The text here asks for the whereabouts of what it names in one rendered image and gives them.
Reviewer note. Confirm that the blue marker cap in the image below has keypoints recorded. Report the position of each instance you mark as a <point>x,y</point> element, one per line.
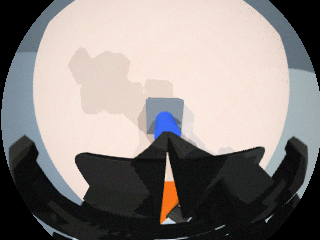
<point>164,122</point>

